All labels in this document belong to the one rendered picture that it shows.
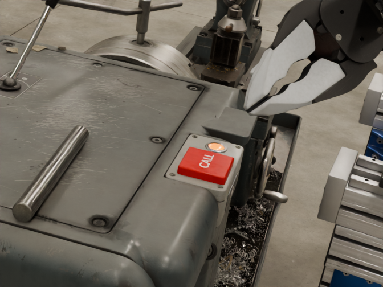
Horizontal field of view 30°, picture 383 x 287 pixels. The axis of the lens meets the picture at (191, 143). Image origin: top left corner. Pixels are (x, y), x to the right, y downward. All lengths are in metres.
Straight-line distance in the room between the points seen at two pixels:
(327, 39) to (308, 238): 2.58
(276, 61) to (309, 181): 3.06
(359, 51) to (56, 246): 0.34
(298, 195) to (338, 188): 2.26
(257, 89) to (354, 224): 0.70
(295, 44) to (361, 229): 0.70
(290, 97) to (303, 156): 3.29
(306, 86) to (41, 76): 0.56
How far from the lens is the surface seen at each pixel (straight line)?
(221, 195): 0.85
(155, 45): 1.35
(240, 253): 2.03
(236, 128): 1.01
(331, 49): 0.66
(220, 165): 0.88
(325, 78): 0.64
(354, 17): 0.66
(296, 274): 2.96
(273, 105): 0.62
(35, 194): 0.76
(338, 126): 4.41
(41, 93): 1.04
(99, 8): 1.24
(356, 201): 1.27
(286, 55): 0.63
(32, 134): 0.92
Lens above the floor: 1.67
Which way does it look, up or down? 26 degrees down
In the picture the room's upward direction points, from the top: 10 degrees clockwise
